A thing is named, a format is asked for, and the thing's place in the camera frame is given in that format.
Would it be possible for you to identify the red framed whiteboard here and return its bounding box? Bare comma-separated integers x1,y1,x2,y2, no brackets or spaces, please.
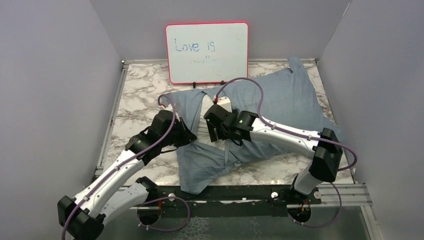
165,21,249,85

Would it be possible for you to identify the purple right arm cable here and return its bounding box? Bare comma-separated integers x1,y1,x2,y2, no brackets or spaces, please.
213,77,359,229

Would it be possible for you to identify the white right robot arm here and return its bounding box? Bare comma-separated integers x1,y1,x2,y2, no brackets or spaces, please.
203,104,343,204

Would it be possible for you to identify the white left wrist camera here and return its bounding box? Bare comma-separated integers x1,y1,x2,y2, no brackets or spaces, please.
159,102,177,115

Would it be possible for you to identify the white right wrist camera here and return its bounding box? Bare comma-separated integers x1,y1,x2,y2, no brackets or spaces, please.
216,96,232,112

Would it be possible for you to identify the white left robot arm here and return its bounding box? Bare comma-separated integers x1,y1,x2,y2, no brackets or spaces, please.
57,110,197,240

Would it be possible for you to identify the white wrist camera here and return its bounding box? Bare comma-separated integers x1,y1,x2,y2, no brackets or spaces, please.
216,96,232,112
159,102,177,115

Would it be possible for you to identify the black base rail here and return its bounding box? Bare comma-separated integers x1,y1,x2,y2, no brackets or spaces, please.
136,184,322,221

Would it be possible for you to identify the blue pillowcase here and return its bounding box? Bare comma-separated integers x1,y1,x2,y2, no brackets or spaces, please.
162,56,346,194

